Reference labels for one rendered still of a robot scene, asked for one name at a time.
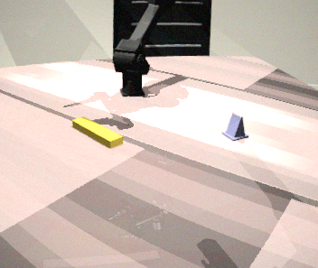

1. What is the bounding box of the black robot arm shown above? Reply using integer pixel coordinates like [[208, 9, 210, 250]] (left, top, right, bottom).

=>
[[113, 0, 176, 97]]

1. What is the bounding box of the yellow bar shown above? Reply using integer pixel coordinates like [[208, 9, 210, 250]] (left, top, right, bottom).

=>
[[72, 116, 123, 149]]

